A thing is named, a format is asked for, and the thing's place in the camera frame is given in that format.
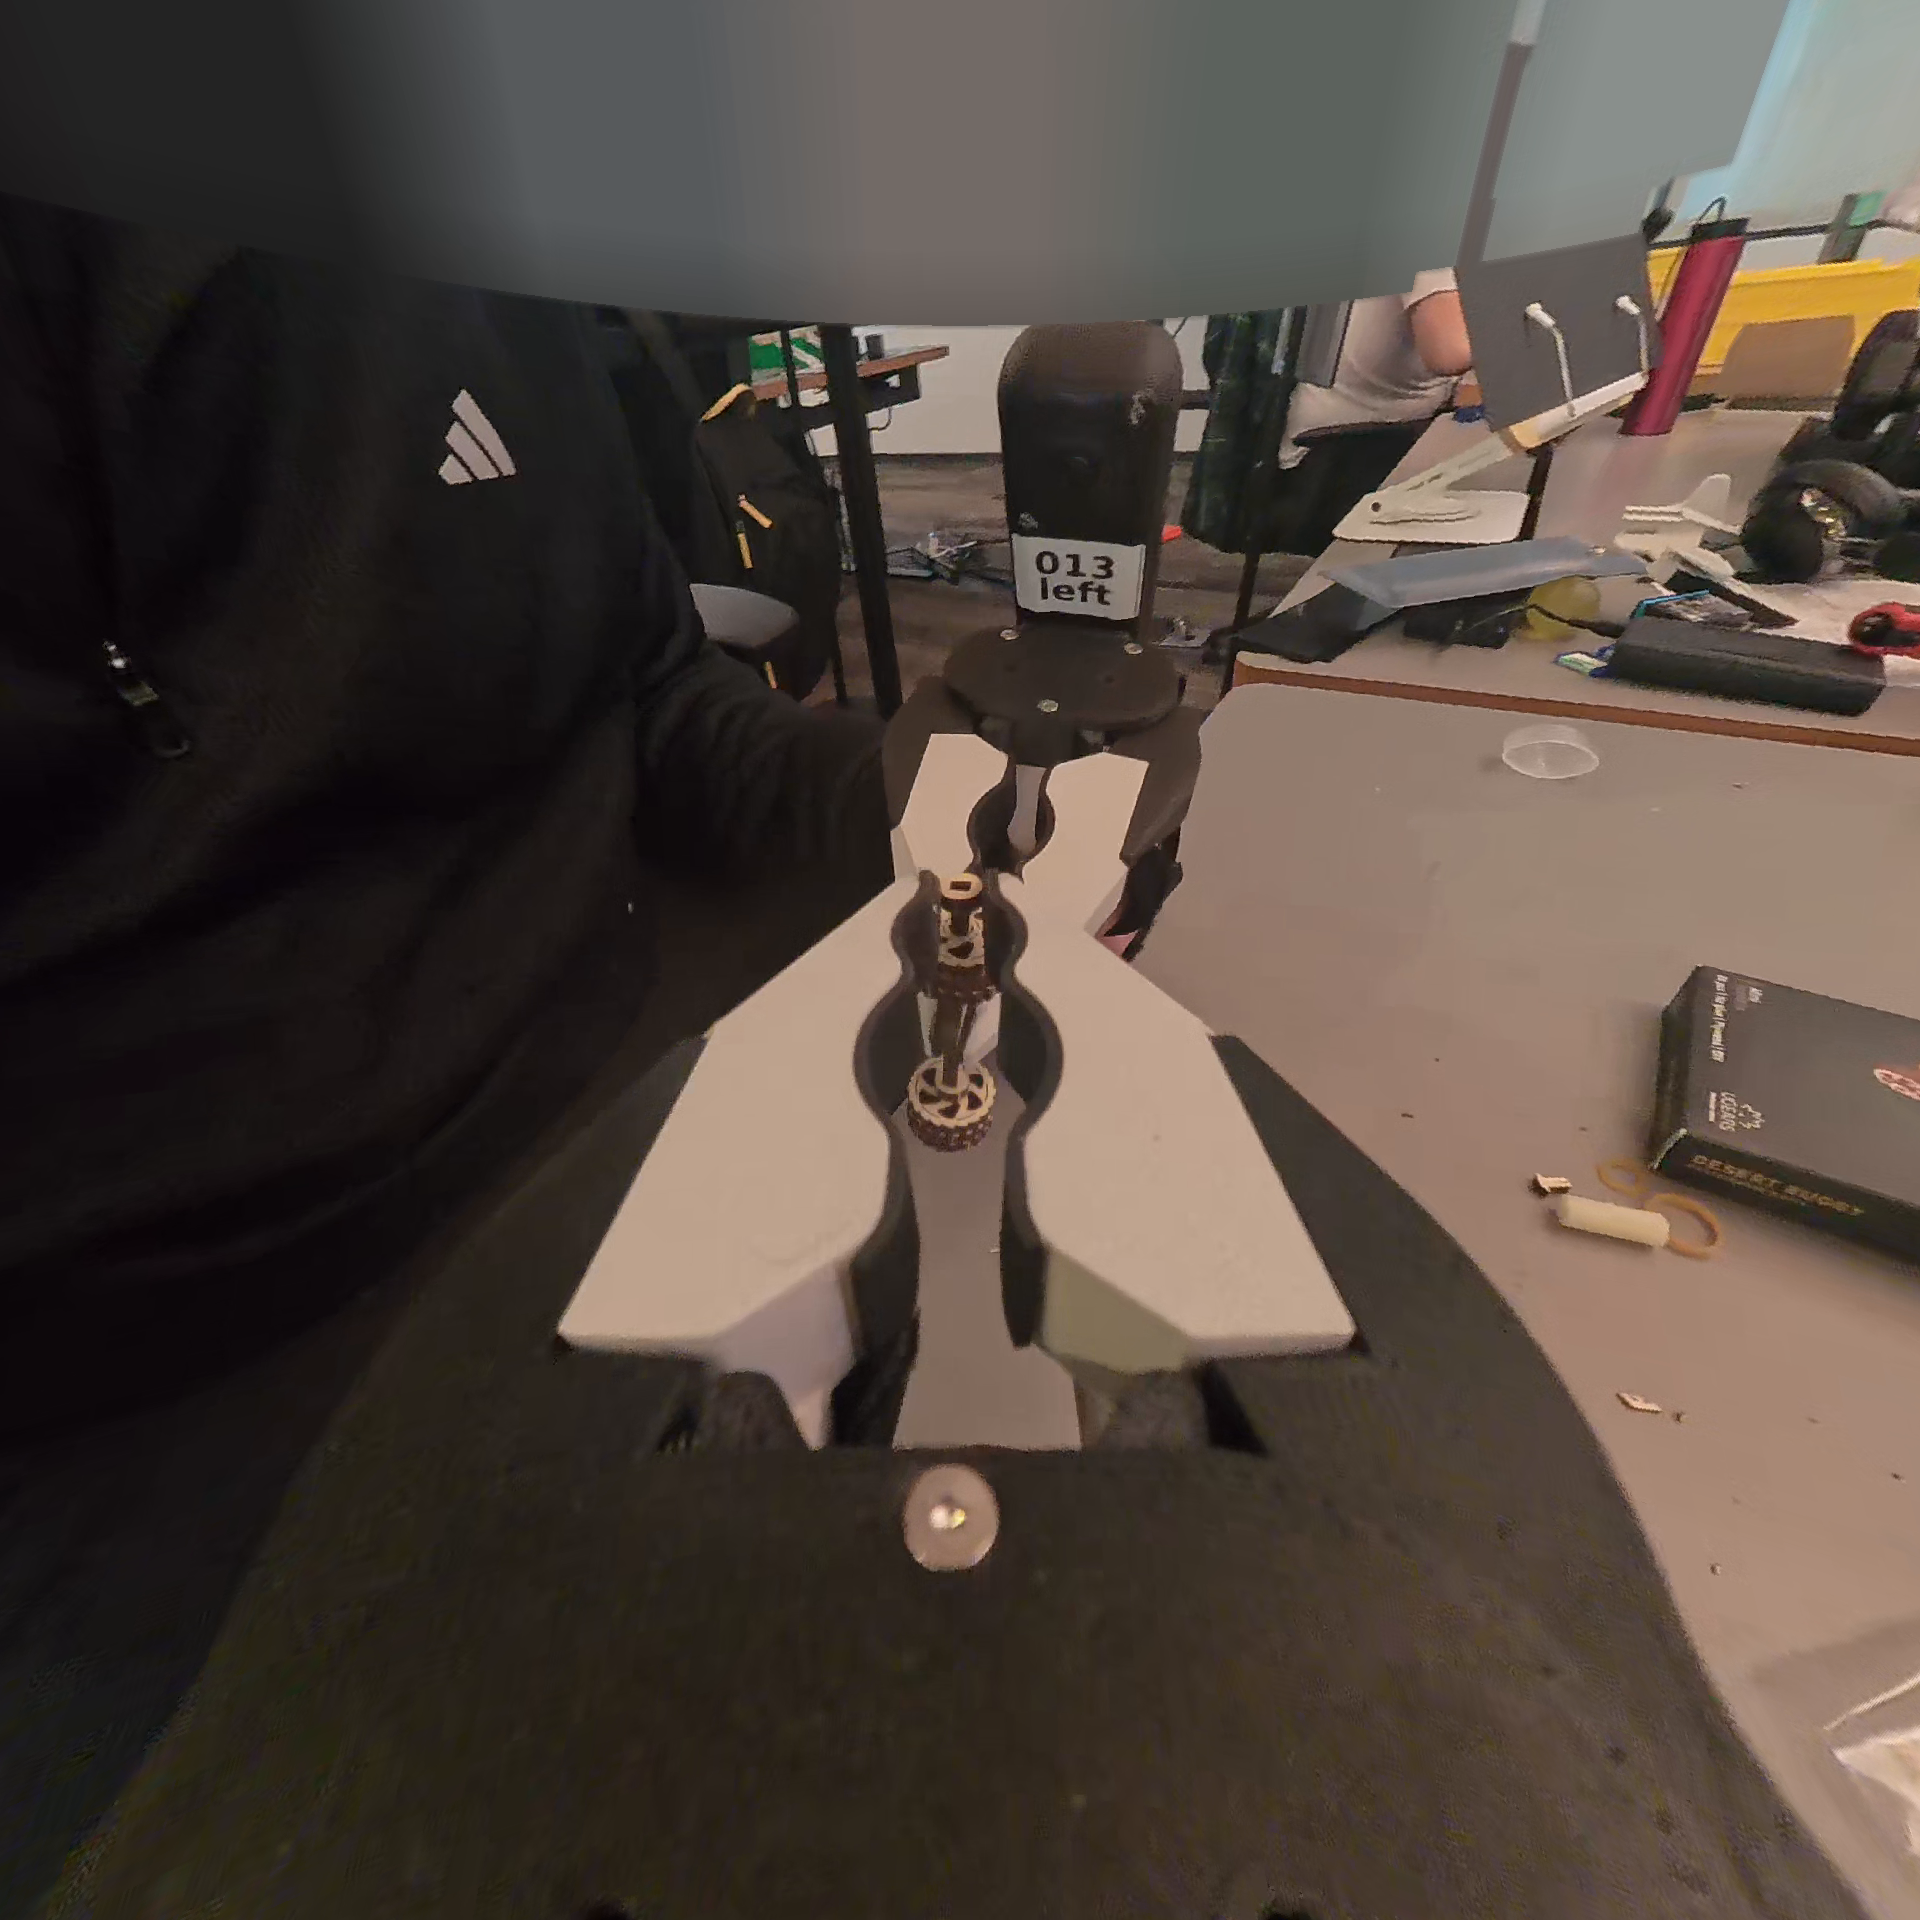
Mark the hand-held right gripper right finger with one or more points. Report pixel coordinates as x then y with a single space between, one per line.
1184 1201

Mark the yellow bin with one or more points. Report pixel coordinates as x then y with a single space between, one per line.
1800 316

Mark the plaid chair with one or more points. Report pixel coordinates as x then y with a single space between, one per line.
1244 434

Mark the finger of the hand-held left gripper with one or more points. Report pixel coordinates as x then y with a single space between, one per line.
937 810
1102 825

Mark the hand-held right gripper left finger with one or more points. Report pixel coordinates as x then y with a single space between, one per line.
733 1201

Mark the clear plastic bag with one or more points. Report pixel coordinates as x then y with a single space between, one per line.
1881 1769

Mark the long brown wooden stick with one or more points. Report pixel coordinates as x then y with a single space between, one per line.
1574 710

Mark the small cream cylinder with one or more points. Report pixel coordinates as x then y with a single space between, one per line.
1612 1223

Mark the black panel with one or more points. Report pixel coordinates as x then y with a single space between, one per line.
1558 324

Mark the wooden wheel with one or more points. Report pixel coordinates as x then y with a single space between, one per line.
949 1110

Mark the blue flat pouch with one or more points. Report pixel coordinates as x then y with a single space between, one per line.
1484 572

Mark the black backpack yellow trim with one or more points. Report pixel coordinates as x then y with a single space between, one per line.
764 524

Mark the black headphones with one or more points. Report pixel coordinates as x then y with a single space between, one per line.
1814 517

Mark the black model kit box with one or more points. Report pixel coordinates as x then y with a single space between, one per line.
1800 1110

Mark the person's black-clothed body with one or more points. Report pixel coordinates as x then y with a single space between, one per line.
299 902

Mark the red water bottle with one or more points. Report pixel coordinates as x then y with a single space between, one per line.
1681 330

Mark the rack of black dumbbells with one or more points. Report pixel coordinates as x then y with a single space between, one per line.
1881 389

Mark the white toy airplane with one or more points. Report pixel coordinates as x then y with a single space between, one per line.
1694 548

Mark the white tilted stand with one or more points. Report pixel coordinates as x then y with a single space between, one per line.
1441 504

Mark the small clear plastic cup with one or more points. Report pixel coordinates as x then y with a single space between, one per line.
1549 751

